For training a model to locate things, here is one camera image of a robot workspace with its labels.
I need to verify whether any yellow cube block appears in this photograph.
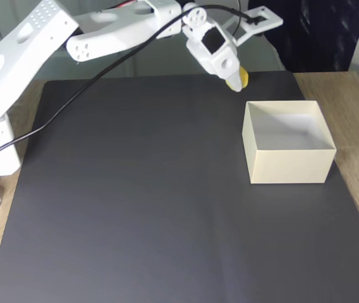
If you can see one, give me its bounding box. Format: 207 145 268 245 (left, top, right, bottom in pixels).
225 66 250 92

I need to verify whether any white open cardboard box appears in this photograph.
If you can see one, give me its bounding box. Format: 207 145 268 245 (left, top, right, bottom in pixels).
241 100 338 185

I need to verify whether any dark hanging cloth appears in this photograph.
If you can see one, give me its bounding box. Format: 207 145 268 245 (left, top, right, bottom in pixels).
248 0 359 73

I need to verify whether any dark grey table mat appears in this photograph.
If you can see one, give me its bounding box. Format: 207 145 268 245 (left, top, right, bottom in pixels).
0 69 359 303

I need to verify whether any black cable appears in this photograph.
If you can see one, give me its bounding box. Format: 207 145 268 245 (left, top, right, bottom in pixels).
0 0 260 177

